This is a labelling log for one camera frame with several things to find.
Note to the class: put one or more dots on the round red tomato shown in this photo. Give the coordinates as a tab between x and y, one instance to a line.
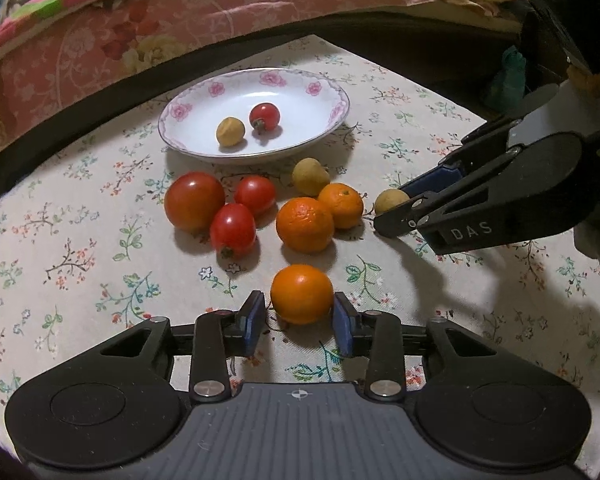
256	194

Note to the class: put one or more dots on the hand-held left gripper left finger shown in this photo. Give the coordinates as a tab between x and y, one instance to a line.
252	321

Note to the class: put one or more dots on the oblong red tomato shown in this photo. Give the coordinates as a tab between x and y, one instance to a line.
232	230

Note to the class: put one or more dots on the small orange mandarin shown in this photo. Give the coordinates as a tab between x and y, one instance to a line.
342	206

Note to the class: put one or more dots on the small red cherry tomato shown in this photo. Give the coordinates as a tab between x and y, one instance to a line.
265	115

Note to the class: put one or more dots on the tan longan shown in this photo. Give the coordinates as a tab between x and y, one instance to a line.
310	176
230	131
389	201

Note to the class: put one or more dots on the pink floral blanket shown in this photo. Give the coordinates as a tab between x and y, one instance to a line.
205	15

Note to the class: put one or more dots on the large red tomato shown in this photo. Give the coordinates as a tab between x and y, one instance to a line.
194	201

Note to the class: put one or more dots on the floral printed tablecloth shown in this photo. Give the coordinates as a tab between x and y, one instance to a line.
105	260

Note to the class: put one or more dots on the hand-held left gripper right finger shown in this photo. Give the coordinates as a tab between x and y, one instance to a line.
342	328

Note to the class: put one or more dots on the dark bed edge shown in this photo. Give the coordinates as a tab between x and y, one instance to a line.
80	130

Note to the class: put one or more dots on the white pink-flowered plate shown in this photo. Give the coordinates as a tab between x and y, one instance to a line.
290	95

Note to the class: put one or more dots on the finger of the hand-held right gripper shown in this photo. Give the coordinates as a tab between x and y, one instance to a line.
437	179
395	222

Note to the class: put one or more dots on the teal cloth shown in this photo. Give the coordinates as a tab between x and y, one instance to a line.
509	77

